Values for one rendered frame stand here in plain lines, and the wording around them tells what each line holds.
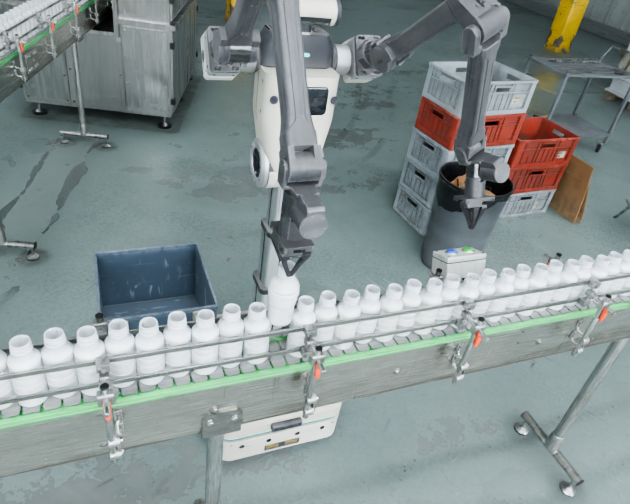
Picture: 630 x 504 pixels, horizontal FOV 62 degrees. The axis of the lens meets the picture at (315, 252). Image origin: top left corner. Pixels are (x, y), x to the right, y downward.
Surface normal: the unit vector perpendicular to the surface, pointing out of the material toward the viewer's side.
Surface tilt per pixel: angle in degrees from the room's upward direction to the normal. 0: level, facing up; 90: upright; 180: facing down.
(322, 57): 90
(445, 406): 0
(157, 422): 90
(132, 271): 90
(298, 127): 54
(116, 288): 90
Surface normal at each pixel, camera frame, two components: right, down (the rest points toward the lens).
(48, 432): 0.35, 0.58
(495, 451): 0.14, -0.81
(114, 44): 0.05, 0.58
